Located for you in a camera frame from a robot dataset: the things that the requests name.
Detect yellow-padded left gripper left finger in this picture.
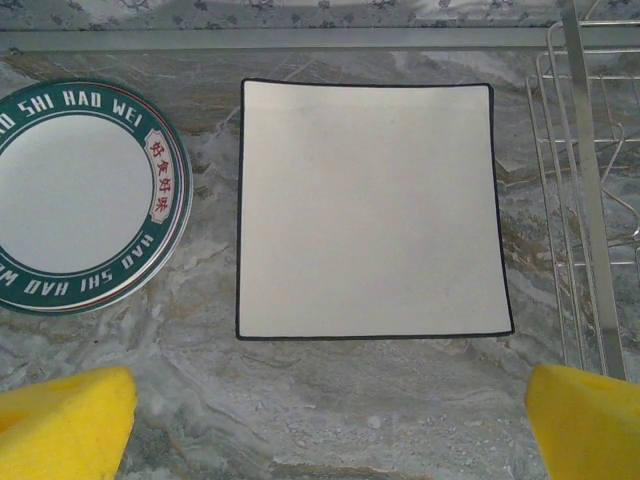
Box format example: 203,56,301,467
0,364,139,480

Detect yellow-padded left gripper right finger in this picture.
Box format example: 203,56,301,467
524,363,640,480

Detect round green-rimmed white plate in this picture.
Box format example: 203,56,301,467
0,78,194,316

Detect square white black-rimmed plate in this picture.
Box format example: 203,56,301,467
233,77,515,342

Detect metal wire dish rack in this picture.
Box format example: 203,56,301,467
524,0,640,386

